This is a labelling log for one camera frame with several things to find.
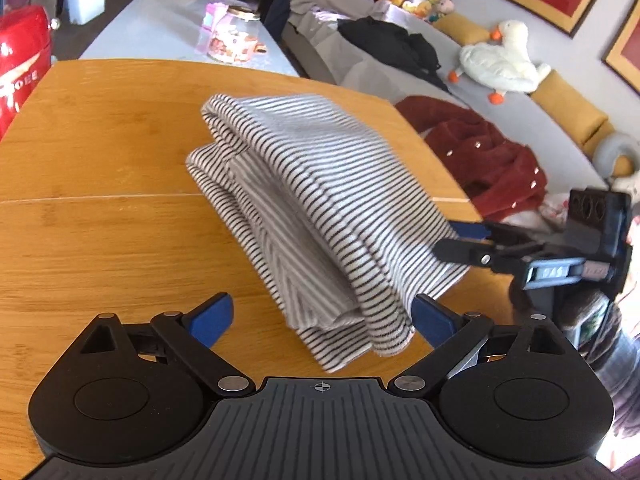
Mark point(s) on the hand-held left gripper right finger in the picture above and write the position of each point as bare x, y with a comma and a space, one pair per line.
432, 322

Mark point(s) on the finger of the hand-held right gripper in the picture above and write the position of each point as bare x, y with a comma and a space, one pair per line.
470, 230
460, 251

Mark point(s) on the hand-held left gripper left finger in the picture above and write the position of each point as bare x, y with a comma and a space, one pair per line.
212, 317

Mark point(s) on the black white striped garment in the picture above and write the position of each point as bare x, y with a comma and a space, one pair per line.
320, 200

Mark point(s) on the person's right forearm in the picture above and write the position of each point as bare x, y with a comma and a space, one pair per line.
615, 360

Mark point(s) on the floral cloth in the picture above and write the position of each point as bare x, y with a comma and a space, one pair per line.
552, 212

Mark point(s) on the red fleece jacket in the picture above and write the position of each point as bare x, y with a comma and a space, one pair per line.
480, 160

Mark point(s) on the grey sofa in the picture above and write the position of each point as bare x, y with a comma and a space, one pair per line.
525, 122

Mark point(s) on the yellow cushion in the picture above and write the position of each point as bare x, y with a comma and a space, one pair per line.
570, 105
462, 27

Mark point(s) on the white goose plush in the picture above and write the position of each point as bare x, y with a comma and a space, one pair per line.
500, 60

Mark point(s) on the black jacket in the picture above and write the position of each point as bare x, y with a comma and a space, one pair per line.
390, 45

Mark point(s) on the yellow chick plush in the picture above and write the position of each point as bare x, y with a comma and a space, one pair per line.
417, 10

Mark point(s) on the small doll plush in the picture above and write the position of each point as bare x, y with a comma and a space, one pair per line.
442, 5

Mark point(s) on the small orange object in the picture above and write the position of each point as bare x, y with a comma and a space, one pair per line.
260, 49

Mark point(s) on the glass snack jar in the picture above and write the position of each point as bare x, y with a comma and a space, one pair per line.
232, 40

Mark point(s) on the pink packet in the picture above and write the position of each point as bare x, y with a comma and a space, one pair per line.
212, 20

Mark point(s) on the grey coffee table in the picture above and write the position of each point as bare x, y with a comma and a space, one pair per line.
150, 25

